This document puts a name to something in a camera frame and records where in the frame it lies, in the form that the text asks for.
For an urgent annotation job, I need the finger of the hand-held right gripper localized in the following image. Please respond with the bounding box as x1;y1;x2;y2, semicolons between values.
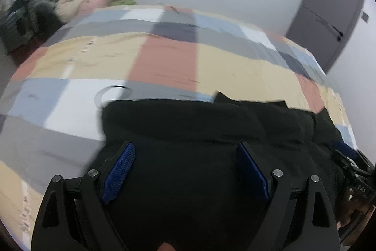
333;141;359;158
331;149;358;174

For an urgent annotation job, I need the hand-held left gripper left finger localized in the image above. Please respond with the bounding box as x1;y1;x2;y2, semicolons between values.
31;142;136;251

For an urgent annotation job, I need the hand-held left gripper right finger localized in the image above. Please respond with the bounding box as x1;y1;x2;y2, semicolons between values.
236;142;343;251

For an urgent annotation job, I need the black puffer jacket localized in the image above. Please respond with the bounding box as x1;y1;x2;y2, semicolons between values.
87;90;362;251

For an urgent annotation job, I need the person's right hand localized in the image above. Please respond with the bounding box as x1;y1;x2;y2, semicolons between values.
337;199;371;230

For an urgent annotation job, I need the checked patchwork bedspread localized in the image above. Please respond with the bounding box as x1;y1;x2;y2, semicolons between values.
0;5;359;241

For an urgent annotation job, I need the grey door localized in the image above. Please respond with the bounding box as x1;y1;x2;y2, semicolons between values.
286;0;368;74

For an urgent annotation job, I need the pink pillow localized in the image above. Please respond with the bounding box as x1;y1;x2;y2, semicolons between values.
79;0;116;14

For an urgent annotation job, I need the cream plush cushion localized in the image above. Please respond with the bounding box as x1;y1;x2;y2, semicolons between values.
55;0;95;24

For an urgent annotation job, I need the grey ribbed suitcase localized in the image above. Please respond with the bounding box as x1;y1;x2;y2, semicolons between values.
0;0;40;55

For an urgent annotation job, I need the dark thin ring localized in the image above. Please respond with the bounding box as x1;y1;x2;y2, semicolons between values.
95;85;133;106

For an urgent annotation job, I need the black door handle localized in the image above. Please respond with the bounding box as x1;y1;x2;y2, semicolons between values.
331;24;345;42

